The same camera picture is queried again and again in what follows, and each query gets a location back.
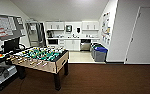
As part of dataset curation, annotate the black monitor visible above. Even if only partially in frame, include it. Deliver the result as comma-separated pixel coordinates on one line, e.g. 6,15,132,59
3,37,21,54

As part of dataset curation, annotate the black built-in microwave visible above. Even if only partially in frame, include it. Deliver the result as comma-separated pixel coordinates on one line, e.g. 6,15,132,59
47,38,59,46

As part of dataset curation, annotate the grey bulletin board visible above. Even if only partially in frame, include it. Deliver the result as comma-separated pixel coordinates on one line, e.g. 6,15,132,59
0,13,27,42

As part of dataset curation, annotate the white calendar sheet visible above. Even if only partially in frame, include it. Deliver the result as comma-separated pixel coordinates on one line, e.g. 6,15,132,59
0,16,9,38

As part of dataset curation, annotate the white drawer base cabinet narrow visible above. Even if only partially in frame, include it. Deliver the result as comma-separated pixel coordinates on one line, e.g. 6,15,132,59
90,38,101,45

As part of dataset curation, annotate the grey bin blue lid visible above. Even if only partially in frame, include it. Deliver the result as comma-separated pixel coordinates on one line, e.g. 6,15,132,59
92,45,109,63

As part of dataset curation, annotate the stainless steel refrigerator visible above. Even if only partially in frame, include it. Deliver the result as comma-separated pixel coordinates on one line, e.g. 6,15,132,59
25,20,48,48

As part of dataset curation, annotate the white paper notice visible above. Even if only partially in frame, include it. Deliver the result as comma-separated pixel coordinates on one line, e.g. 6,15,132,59
16,17,24,25
7,17,16,32
20,29,26,36

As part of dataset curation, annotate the white wall cabinet with bottle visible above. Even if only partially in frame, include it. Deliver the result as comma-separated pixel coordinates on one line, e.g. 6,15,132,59
45,21,66,31

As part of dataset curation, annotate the white double door base cabinet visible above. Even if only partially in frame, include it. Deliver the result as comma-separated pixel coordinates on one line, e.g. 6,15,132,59
64,39,81,52

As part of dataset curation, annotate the grey bin green lid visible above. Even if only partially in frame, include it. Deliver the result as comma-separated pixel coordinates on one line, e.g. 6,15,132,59
89,43,104,54

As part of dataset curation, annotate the white drawer base cabinet wide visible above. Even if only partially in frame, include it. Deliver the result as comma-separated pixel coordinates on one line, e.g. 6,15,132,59
46,38,66,52

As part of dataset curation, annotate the white paper sheet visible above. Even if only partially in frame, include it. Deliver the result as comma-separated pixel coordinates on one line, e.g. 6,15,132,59
29,25,37,32

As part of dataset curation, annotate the stainless steel dishwasher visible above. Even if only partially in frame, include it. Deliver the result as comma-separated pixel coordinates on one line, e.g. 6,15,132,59
79,39,92,52

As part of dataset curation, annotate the white door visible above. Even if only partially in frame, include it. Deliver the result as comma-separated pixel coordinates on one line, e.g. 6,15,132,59
125,6,150,65

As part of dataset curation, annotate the large wall poster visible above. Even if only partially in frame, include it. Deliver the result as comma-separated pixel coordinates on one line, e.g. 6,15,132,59
101,12,111,45

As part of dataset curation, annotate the black coffee machine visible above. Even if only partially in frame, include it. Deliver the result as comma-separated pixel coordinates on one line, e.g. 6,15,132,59
46,30,55,38

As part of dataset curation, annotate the foosball gaming table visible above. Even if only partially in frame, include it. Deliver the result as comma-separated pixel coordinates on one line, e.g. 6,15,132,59
5,45,71,92

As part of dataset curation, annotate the black wheeled cart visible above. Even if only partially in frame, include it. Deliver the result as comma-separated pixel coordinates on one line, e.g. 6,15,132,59
0,49,21,92

